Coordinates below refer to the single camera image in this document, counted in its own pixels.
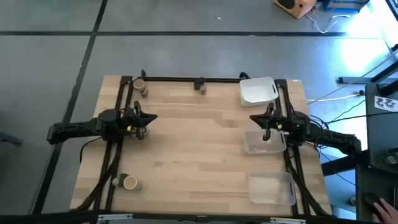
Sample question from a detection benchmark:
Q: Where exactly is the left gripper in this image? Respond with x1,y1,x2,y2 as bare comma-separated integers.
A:
124,100,159,141

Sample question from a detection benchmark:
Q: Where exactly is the white plastic bin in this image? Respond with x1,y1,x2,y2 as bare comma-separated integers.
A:
238,77,280,108

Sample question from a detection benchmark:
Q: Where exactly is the black computer mouse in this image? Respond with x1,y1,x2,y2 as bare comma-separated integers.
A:
362,192,386,215

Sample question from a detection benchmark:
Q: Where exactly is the cream cable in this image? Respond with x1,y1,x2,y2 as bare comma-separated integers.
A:
306,90,365,103

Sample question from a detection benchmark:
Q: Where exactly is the green circuit board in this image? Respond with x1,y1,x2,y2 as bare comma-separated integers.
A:
381,149,398,166

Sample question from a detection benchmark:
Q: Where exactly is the blue box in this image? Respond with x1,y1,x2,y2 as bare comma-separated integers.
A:
322,0,371,13

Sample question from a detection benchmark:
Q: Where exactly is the orange wooden speaker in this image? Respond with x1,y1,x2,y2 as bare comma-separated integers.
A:
273,0,318,19

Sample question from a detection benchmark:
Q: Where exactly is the white cable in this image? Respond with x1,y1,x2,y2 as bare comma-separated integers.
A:
304,12,352,34

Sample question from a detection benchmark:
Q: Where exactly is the black desk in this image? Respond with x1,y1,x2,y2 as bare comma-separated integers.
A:
365,83,398,175
355,164,398,222

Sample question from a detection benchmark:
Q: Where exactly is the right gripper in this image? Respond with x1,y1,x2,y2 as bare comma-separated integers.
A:
249,101,283,142

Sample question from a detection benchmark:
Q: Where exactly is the black aluminium table frame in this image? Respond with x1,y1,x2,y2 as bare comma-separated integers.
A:
70,70,333,224

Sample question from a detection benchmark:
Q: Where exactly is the person's hand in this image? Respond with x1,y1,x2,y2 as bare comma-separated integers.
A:
372,197,398,224

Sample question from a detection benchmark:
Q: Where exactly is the black cable loop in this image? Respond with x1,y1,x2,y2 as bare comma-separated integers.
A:
79,136,103,164

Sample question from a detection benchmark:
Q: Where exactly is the cork-lidded spice jar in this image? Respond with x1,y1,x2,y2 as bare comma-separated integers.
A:
123,175,139,191
132,78,146,91

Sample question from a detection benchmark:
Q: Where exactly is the grey metal stand leg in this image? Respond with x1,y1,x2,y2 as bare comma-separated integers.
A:
338,60,398,85

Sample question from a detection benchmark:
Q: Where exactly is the clear plastic bin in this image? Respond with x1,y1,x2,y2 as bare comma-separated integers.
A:
242,129,287,156
248,171,297,207

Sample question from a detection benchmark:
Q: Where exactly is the white marker paper sheet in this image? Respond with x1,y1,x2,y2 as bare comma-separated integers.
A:
374,95,398,113

